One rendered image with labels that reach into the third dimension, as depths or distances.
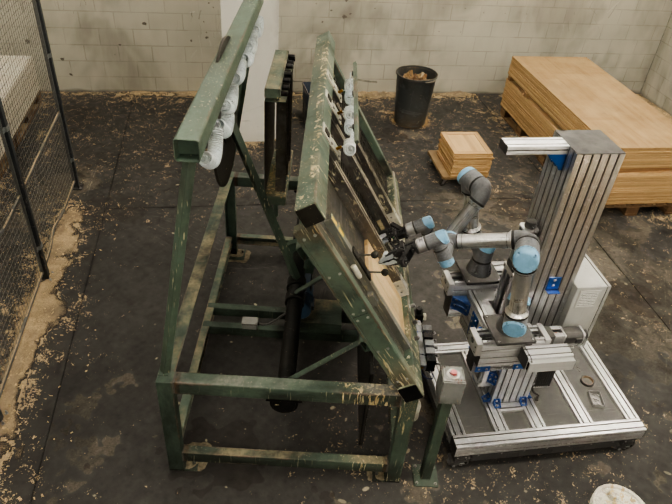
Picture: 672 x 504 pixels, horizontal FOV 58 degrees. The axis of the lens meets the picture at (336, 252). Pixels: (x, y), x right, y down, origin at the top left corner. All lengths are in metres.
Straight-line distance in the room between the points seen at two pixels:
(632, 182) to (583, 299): 3.22
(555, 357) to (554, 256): 0.55
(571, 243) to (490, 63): 5.88
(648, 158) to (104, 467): 5.41
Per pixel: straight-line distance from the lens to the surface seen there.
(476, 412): 4.09
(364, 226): 3.35
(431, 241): 2.96
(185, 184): 2.51
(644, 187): 6.86
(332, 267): 2.66
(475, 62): 8.93
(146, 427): 4.17
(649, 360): 5.28
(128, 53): 8.33
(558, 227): 3.29
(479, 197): 3.37
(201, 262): 4.04
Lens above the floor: 3.29
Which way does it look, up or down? 37 degrees down
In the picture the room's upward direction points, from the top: 5 degrees clockwise
